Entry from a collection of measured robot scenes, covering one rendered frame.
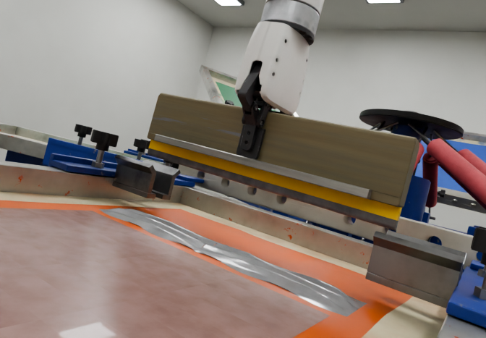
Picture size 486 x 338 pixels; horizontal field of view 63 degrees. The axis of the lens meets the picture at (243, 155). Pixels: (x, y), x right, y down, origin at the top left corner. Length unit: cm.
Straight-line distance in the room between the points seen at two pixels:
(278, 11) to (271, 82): 9
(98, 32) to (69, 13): 39
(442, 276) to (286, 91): 27
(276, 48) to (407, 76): 445
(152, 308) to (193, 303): 4
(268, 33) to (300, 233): 33
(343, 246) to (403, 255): 21
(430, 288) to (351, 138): 17
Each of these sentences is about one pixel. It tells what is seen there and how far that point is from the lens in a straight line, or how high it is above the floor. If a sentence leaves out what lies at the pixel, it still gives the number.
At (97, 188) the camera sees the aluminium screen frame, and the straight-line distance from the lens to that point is 67.
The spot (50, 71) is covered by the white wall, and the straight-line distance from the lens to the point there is 469.
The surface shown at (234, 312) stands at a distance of 32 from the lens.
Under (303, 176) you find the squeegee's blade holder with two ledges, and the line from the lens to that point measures 46.
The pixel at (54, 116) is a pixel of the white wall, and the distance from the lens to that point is 475.
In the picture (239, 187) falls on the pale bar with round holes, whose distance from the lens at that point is 81.
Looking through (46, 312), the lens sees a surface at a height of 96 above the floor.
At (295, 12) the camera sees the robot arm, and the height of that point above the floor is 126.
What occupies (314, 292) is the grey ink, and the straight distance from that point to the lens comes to 41.
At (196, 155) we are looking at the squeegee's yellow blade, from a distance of 57.
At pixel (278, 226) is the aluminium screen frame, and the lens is 69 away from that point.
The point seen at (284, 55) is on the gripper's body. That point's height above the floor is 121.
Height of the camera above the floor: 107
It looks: 1 degrees up
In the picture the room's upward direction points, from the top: 14 degrees clockwise
